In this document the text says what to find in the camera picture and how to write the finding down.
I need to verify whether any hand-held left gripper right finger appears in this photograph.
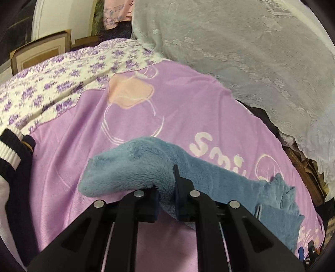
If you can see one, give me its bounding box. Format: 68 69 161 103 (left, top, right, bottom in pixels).
173 165 305 272

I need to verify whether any white purple floral sheet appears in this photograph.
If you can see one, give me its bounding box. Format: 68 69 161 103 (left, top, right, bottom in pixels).
0 38 173 135

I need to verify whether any black white striped garment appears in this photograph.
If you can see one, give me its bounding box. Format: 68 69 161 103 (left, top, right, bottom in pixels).
0 128 36 270

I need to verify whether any purple printed blanket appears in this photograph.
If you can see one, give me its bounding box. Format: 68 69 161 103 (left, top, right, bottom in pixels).
26 59 326 272

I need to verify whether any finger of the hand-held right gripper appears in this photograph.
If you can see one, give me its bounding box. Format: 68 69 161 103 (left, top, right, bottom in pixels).
298 241 318 263

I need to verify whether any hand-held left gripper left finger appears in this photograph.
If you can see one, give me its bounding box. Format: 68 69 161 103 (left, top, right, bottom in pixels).
27 186 159 272

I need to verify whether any white lace cloth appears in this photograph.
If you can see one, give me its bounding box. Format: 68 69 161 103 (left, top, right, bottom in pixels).
131 0 335 194

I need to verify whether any blue fleece garment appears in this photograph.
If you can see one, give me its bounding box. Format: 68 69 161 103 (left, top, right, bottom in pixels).
78 136 305 250

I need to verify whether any pink floral cloth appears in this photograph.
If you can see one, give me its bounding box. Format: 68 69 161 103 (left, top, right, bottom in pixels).
102 0 135 30

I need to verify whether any large wooden picture frame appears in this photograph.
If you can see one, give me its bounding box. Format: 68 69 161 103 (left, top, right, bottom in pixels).
10 29 72 76

